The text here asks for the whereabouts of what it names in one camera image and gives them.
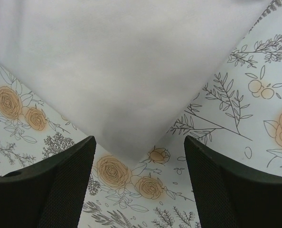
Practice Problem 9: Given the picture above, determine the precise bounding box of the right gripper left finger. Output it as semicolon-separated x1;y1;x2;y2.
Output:
0;136;96;228

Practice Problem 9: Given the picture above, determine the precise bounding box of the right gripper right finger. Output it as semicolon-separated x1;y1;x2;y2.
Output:
184;136;282;228

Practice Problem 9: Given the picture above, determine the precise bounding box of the white t shirt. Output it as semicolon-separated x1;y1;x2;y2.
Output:
0;0;269;167

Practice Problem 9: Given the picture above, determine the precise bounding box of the floral patterned table mat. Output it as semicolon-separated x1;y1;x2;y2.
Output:
0;0;282;228

